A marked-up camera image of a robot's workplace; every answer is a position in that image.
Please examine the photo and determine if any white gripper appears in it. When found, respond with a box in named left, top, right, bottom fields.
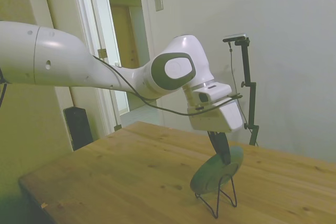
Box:
left=186, top=97, right=244, bottom=165

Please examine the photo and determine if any black wire plate rack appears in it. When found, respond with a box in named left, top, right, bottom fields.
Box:
left=194, top=169, right=238, bottom=220

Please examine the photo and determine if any green round plate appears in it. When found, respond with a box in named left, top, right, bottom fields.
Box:
left=190, top=145, right=245, bottom=197

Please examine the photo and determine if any black upright speaker box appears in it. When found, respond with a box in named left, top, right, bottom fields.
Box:
left=63, top=106, right=95, bottom=152

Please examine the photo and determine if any black camera cable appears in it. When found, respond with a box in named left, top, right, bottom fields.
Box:
left=227, top=41, right=250, bottom=132

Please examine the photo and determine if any black camera stand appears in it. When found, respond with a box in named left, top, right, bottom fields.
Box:
left=234, top=38, right=261, bottom=147

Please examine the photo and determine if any grey exterior camera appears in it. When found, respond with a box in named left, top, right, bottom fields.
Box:
left=222, top=33, right=249, bottom=43

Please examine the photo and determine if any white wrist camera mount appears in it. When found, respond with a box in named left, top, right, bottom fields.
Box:
left=192, top=83, right=233, bottom=110

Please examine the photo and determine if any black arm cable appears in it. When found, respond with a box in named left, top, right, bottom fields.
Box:
left=91, top=54, right=244, bottom=117

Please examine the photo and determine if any white open door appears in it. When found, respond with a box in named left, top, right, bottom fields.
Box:
left=70, top=0, right=122, bottom=133

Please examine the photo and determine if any brown wooden door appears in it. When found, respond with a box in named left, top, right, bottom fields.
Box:
left=111, top=4, right=140, bottom=69

